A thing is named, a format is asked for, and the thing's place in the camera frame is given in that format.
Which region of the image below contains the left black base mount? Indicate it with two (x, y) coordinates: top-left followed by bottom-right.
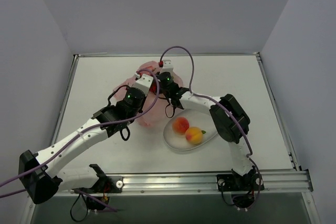
(91, 175), (124, 193)

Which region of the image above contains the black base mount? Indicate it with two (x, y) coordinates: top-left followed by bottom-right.
(216, 172), (259, 192)
(91, 175), (124, 193)

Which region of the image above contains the purple cable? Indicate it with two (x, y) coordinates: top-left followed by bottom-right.
(160, 46), (263, 206)
(0, 68), (161, 198)

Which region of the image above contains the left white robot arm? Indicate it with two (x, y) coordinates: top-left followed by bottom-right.
(18, 83), (150, 204)

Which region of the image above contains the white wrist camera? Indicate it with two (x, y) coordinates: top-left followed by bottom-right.
(132, 73), (154, 95)
(159, 60), (174, 74)

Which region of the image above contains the orange fake peach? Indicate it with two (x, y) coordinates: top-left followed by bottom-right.
(185, 127), (206, 145)

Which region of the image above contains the pink plastic bag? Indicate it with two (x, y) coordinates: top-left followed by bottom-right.
(113, 61), (184, 127)

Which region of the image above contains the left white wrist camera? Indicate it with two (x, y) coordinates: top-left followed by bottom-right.
(132, 73), (154, 95)

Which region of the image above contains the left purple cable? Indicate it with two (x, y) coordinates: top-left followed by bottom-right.
(0, 68), (161, 198)

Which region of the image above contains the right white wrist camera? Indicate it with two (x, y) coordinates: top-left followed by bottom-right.
(159, 60), (174, 74)

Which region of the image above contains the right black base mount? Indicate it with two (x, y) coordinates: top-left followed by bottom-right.
(216, 172), (259, 192)

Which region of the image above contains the red green fake fruit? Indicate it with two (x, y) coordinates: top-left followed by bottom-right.
(150, 82), (160, 94)

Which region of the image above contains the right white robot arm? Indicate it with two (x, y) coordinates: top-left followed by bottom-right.
(156, 72), (260, 177)

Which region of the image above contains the aluminium front rail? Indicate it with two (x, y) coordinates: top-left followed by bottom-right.
(55, 168), (313, 197)

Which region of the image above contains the white oval plate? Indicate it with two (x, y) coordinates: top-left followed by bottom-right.
(163, 110), (218, 151)

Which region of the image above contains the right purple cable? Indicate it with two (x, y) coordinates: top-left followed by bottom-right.
(160, 46), (263, 206)

